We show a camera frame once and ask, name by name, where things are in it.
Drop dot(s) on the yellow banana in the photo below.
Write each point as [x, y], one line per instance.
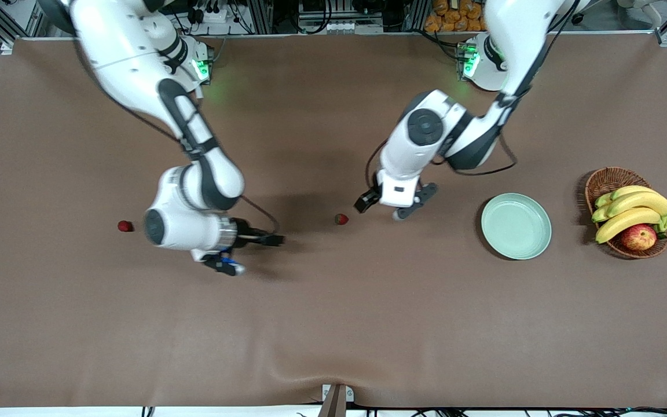
[626, 222]
[631, 190]
[640, 202]

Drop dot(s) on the red yellow apple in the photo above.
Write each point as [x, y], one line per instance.
[639, 237]

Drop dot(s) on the white power strip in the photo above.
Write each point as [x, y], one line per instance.
[212, 16]

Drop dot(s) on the pale green round plate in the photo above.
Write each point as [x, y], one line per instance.
[516, 226]

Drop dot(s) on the red strawberry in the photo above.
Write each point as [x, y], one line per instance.
[125, 226]
[341, 219]

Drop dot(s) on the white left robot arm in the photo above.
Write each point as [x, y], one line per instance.
[426, 127]

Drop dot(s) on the brown table cover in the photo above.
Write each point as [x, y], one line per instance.
[333, 318]

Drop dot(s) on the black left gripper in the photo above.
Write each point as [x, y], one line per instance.
[366, 201]

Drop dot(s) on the brown wicker basket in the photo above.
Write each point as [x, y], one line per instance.
[608, 180]

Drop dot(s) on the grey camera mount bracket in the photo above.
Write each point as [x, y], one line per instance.
[336, 399]

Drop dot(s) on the orange snack bag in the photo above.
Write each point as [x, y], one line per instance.
[455, 17]

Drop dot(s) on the white terminal block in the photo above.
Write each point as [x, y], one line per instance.
[345, 26]

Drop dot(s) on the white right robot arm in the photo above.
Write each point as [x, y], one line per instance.
[125, 58]

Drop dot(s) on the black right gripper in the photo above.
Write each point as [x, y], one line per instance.
[245, 233]

